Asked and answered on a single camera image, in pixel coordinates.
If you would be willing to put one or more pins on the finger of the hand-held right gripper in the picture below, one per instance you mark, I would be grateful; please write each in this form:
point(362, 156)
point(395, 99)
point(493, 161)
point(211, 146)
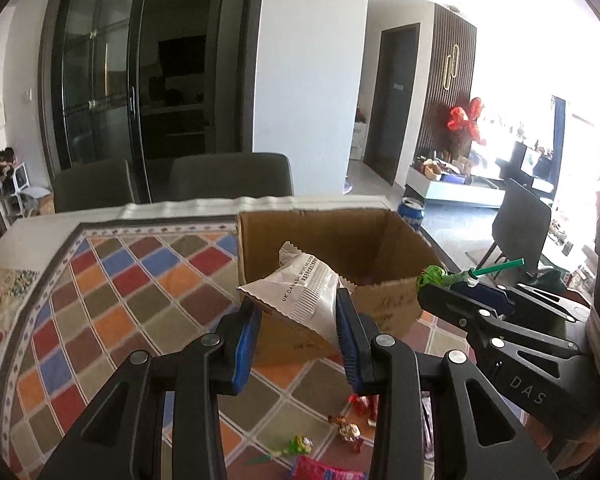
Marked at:
point(450, 302)
point(480, 291)

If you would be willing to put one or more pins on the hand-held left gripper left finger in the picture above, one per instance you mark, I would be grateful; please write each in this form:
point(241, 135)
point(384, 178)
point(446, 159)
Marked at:
point(244, 355)

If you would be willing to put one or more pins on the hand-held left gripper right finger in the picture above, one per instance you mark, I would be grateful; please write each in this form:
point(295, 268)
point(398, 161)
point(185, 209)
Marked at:
point(349, 350)

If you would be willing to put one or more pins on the green lollipop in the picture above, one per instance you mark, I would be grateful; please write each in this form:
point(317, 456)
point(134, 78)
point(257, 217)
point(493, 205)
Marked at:
point(432, 277)

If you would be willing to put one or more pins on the white snack packet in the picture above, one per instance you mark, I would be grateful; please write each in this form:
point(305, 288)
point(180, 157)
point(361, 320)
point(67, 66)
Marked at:
point(305, 285)

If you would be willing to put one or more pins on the pink-red snack packet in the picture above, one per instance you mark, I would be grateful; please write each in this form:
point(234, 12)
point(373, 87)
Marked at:
point(325, 470)

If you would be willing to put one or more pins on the brown cardboard box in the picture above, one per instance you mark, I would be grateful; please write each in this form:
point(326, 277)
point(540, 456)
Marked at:
point(280, 237)

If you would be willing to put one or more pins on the red candy wrapper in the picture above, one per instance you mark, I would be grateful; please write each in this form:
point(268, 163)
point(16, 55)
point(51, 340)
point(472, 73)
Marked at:
point(362, 405)

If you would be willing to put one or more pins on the green bag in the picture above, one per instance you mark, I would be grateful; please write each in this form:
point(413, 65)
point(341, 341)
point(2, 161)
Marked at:
point(550, 280)

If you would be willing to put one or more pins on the dark side chair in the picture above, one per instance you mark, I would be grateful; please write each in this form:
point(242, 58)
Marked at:
point(522, 225)

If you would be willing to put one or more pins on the multicolour wrapped candy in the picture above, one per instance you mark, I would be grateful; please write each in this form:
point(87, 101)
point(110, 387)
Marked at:
point(349, 432)

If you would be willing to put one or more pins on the blue soda can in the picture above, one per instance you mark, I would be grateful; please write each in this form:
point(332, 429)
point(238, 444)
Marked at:
point(411, 215)

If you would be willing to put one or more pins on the yellow-green lollipop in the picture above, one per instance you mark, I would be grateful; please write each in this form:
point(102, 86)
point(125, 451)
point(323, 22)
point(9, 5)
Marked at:
point(300, 444)

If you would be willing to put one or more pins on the white low cabinet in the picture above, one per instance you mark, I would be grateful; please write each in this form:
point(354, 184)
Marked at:
point(450, 187)

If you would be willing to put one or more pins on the colourful checked tablecloth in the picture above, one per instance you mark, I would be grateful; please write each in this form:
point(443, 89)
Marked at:
point(130, 285)

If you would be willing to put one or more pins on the red bow decoration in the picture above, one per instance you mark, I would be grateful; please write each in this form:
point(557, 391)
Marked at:
point(462, 115)

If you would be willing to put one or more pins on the grey dining chair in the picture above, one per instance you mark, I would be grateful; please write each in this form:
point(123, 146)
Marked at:
point(92, 185)
point(230, 177)

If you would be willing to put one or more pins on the white hallway box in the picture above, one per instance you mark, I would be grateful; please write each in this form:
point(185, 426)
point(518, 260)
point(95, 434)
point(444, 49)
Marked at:
point(358, 140)

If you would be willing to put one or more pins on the dark interior door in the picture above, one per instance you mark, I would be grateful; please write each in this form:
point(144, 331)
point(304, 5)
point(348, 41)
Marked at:
point(392, 100)

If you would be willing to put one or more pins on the floral patterned cloth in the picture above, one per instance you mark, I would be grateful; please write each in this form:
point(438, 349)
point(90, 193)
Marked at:
point(5, 310)

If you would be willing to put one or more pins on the white small shelf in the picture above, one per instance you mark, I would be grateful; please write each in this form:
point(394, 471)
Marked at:
point(25, 192)

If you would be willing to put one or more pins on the dark plush toy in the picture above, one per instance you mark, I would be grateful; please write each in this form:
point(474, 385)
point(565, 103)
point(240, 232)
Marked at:
point(2, 162)

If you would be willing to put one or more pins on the black glass sliding door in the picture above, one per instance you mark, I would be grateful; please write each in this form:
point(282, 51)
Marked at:
point(95, 70)

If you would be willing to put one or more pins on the slatted wall panel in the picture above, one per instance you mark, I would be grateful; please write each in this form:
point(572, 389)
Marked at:
point(440, 60)

